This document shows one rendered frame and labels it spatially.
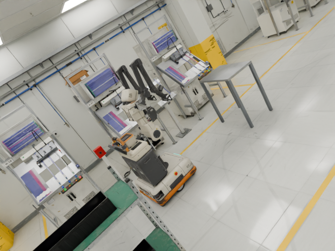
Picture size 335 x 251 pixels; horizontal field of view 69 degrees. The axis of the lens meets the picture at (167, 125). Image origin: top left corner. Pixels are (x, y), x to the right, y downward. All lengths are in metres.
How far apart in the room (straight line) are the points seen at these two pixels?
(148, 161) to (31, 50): 3.71
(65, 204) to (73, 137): 1.90
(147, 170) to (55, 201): 1.79
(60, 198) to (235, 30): 6.62
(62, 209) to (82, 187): 0.42
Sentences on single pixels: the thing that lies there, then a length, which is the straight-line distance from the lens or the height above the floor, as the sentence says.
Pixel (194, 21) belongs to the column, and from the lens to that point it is 6.65.
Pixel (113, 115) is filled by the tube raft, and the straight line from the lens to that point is 4.15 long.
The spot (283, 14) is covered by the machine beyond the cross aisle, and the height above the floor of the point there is 0.43.
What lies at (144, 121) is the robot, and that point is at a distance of 3.06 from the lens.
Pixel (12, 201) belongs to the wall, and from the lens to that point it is 5.92.
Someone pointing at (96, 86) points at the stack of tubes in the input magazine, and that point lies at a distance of 4.25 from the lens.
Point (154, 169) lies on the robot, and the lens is 2.96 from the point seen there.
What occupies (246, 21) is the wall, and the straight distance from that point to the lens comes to 8.68.
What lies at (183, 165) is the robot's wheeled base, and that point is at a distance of 3.13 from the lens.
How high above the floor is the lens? 1.79
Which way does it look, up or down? 20 degrees down
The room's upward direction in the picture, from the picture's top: 33 degrees counter-clockwise
